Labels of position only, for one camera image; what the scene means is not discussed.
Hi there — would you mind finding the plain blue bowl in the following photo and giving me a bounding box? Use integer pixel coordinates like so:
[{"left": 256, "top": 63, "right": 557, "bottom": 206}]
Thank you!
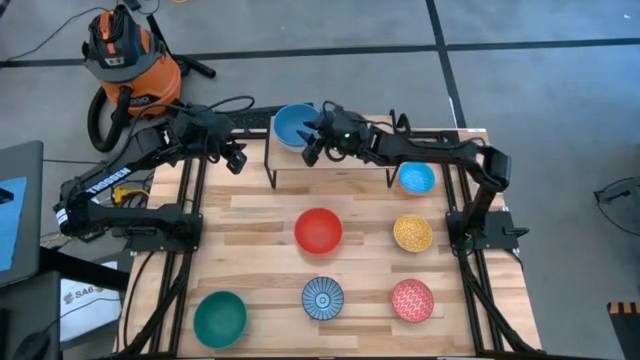
[{"left": 272, "top": 103, "right": 321, "bottom": 153}]

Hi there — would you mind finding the orange shop vacuum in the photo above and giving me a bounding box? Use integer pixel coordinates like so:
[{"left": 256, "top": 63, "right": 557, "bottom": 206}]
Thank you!
[{"left": 81, "top": 3, "right": 184, "bottom": 121}]

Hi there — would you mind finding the black computer mouse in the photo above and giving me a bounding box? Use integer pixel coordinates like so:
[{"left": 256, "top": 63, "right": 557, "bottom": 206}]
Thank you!
[{"left": 12, "top": 329, "right": 51, "bottom": 360}]

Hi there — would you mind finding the black aluminium rig frame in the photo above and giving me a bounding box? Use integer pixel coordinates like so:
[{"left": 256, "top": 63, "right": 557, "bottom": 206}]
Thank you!
[{"left": 115, "top": 127, "right": 546, "bottom": 360}]

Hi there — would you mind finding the hazard striped black box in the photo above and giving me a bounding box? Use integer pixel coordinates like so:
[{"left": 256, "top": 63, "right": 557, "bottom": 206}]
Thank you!
[{"left": 606, "top": 301, "right": 640, "bottom": 360}]

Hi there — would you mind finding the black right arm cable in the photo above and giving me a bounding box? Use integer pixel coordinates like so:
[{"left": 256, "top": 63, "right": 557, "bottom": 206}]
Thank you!
[{"left": 321, "top": 99, "right": 351, "bottom": 162}]

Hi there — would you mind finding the white printed box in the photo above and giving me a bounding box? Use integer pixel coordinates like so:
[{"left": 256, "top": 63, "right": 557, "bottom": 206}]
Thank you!
[{"left": 59, "top": 277, "right": 124, "bottom": 344}]

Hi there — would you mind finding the black vacuum hose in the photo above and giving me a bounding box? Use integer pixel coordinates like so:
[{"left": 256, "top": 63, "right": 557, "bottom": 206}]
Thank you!
[{"left": 86, "top": 84, "right": 135, "bottom": 154}]

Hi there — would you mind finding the red wavy-patterned bowl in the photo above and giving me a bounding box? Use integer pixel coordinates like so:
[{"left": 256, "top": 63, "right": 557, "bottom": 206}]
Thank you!
[{"left": 391, "top": 278, "right": 435, "bottom": 324}]

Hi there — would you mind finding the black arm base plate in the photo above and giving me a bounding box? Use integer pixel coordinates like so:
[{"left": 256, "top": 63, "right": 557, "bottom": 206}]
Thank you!
[
  {"left": 124, "top": 214, "right": 204, "bottom": 253},
  {"left": 446, "top": 209, "right": 530, "bottom": 253}
]

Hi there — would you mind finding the plain green bowl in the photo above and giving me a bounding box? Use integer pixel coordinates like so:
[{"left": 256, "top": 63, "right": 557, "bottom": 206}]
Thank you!
[{"left": 192, "top": 290, "right": 249, "bottom": 350}]

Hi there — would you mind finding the plain red bowl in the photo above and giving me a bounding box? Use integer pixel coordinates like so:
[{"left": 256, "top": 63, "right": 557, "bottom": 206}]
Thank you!
[{"left": 293, "top": 207, "right": 344, "bottom": 255}]

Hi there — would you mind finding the yellow plug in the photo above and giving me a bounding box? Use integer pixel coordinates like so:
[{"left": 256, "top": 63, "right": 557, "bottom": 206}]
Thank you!
[{"left": 113, "top": 184, "right": 151, "bottom": 206}]

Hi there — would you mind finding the black keyboard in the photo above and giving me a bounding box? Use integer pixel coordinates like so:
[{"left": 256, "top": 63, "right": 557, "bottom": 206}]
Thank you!
[{"left": 227, "top": 105, "right": 286, "bottom": 132}]

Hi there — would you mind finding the light blue dotted bowl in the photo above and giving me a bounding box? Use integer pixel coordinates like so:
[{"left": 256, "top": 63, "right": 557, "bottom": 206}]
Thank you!
[{"left": 398, "top": 161, "right": 437, "bottom": 195}]

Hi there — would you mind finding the black desk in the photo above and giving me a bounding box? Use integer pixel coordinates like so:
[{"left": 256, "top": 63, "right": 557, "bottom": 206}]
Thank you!
[{"left": 0, "top": 247, "right": 131, "bottom": 360}]

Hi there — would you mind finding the grey computer monitor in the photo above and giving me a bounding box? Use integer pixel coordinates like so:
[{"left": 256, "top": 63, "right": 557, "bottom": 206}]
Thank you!
[{"left": 0, "top": 140, "right": 45, "bottom": 290}]

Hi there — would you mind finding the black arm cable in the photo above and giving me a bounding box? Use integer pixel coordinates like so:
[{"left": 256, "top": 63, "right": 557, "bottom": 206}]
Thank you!
[
  {"left": 169, "top": 94, "right": 257, "bottom": 126},
  {"left": 321, "top": 99, "right": 351, "bottom": 162}
]

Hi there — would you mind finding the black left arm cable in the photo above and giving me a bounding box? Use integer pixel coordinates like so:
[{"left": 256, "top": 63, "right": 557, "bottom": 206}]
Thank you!
[{"left": 169, "top": 94, "right": 257, "bottom": 126}]

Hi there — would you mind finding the yellow patterned bowl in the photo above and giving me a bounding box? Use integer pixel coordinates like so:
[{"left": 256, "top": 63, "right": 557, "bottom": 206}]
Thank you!
[{"left": 392, "top": 214, "right": 434, "bottom": 254}]

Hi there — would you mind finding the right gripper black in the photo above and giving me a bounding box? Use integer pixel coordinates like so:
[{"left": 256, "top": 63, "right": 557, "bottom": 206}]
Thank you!
[{"left": 296, "top": 107, "right": 375, "bottom": 168}]

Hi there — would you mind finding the blue striped pink-patterned bowl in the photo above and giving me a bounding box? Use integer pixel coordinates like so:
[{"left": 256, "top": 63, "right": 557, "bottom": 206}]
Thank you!
[{"left": 301, "top": 276, "right": 346, "bottom": 322}]

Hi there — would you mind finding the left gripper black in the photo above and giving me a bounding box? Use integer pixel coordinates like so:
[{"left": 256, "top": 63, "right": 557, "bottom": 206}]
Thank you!
[{"left": 192, "top": 110, "right": 248, "bottom": 175}]

